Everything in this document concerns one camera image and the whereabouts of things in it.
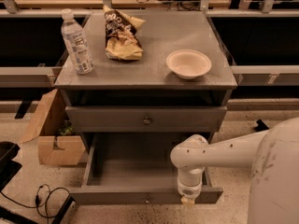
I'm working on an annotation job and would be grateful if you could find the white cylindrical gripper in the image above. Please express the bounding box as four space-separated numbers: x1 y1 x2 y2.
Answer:
178 168 204 205

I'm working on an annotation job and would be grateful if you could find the grey drawer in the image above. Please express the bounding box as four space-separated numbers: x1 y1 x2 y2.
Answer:
65 106 227 133
68 132 224 206

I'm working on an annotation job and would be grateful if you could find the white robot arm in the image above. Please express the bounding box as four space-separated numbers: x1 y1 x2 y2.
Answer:
170 118 299 224

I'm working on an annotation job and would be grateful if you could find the grey drawer cabinet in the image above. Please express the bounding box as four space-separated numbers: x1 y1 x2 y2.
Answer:
53 10 238 142

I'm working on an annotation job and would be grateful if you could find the grey top drawer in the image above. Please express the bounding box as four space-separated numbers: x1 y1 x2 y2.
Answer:
65 106 227 133

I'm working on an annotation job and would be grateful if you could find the black stand leg right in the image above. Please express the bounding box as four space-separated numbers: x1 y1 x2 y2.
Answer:
254 119 269 132

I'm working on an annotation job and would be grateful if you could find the black chair base leg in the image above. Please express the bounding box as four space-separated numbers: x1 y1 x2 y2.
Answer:
51 195 75 224

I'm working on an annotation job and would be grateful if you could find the white paper bowl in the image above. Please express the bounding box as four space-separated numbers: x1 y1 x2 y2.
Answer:
166 49 212 79

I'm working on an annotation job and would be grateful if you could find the brown cardboard box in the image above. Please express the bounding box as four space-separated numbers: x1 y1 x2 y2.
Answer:
20 89 85 166

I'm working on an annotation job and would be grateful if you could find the crumpled chip bag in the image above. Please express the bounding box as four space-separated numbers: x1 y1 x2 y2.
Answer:
103 6 145 61

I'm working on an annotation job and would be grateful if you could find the black bin at left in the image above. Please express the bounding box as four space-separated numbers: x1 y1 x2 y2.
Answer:
0 141 21 191

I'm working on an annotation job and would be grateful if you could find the clear plastic water bottle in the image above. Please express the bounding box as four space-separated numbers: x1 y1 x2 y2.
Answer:
61 9 93 75

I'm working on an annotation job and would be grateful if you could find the black cable on floor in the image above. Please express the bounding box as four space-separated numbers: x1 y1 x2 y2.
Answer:
0 184 72 219

